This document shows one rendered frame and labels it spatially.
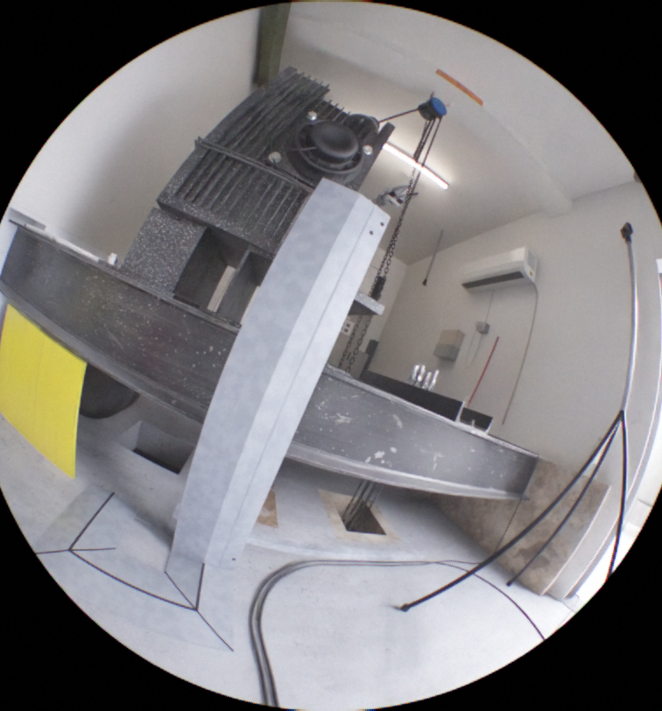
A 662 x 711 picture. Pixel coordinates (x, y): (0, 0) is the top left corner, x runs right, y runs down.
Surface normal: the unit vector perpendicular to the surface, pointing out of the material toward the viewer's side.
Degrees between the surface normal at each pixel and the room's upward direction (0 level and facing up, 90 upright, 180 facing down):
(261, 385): 90
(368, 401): 90
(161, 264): 90
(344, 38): 180
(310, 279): 90
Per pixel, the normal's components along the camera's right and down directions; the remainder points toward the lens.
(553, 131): -0.40, 0.91
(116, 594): 0.44, -0.88
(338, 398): 0.24, 0.07
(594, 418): -0.88, -0.40
